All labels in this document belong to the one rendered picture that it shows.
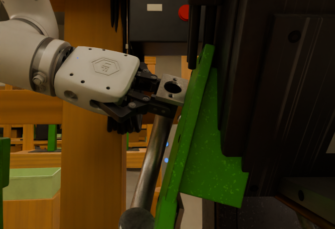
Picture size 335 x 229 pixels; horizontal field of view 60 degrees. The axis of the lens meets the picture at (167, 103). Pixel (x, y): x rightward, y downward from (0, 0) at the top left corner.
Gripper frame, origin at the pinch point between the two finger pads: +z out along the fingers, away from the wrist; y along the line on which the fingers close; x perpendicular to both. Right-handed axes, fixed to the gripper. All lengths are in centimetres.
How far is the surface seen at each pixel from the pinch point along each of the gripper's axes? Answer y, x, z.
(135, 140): 430, 536, -47
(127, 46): 25.8, 9.9, -12.2
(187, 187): -15.0, -1.8, 4.9
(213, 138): -10.9, -5.8, 6.2
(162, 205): -17.7, -1.7, 2.7
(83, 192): -0.1, 34.1, -12.5
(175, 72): 829, 592, 3
